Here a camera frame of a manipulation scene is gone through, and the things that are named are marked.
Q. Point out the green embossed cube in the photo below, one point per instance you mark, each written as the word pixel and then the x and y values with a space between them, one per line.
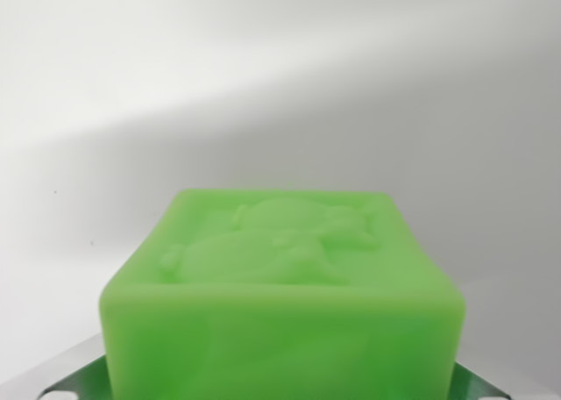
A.
pixel 280 312

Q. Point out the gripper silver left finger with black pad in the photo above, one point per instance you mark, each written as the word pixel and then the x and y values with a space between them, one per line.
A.
pixel 66 371

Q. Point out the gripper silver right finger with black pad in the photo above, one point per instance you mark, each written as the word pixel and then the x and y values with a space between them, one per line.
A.
pixel 475 382

